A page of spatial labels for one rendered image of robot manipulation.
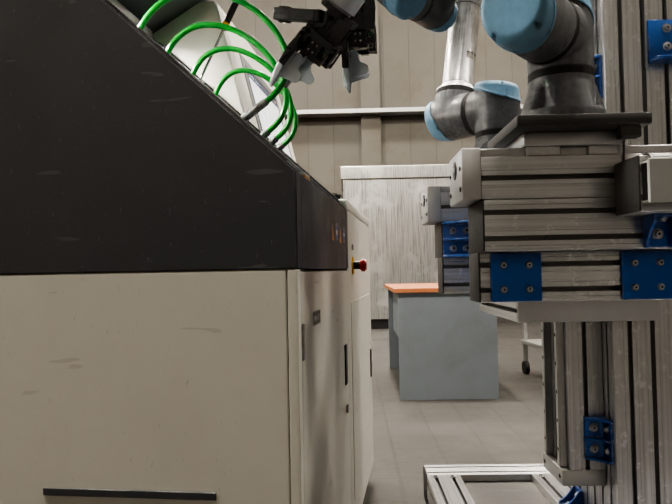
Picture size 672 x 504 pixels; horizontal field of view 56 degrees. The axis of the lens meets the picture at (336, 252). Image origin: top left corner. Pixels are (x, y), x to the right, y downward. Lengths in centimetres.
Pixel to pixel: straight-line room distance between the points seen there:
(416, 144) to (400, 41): 164
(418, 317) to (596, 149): 280
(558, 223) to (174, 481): 77
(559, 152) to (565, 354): 46
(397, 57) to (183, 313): 954
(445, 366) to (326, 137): 667
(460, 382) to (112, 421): 302
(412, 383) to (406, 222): 480
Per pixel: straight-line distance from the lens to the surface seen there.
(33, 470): 124
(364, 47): 154
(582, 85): 122
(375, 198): 852
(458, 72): 184
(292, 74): 140
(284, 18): 144
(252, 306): 104
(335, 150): 1007
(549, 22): 112
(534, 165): 115
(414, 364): 392
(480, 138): 170
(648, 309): 136
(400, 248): 849
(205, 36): 192
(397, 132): 1015
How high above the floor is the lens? 79
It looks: 2 degrees up
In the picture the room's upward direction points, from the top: 1 degrees counter-clockwise
